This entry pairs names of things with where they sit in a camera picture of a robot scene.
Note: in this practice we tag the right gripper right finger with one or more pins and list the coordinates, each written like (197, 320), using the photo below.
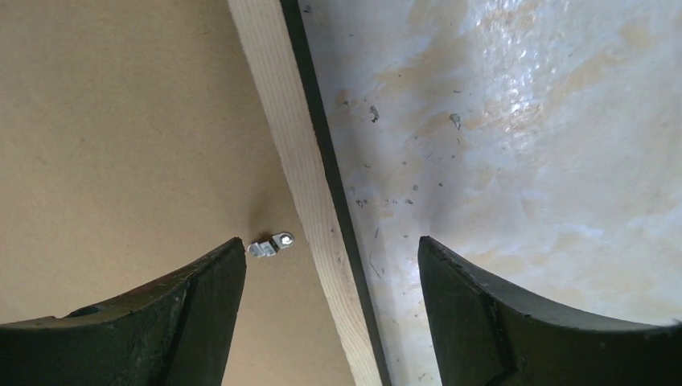
(489, 331)

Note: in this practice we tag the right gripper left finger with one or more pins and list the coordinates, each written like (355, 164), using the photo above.
(174, 330)

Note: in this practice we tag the brown backing board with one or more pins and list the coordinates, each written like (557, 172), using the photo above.
(133, 141)

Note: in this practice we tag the wooden picture frame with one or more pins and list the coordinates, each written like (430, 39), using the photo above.
(275, 45)

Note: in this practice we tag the small metal frame clip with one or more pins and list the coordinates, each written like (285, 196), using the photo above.
(271, 245)

